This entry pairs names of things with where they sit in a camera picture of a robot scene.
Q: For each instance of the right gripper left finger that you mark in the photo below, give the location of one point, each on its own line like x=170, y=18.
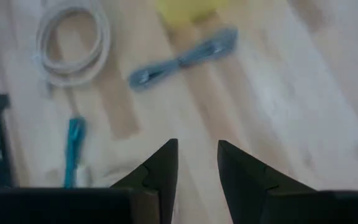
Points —
x=163, y=174

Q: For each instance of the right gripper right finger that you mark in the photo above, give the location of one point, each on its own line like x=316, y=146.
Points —
x=241, y=180

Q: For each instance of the yellow translucent plastic tray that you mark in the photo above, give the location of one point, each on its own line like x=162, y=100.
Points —
x=185, y=9

